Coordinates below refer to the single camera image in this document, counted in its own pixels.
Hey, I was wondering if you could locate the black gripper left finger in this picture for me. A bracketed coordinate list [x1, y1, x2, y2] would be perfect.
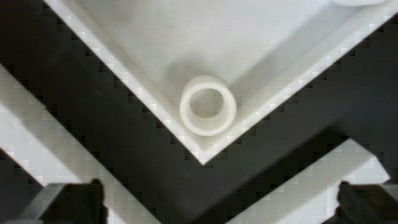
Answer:
[0, 179, 108, 224]

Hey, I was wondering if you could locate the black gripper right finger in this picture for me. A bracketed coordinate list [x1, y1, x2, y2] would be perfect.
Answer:
[322, 181, 398, 224]

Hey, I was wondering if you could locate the white square table top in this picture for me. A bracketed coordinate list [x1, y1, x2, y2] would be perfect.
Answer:
[44, 0, 398, 161]

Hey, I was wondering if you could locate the white L-shaped obstacle fence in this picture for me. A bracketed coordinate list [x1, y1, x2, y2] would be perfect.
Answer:
[0, 65, 389, 224]

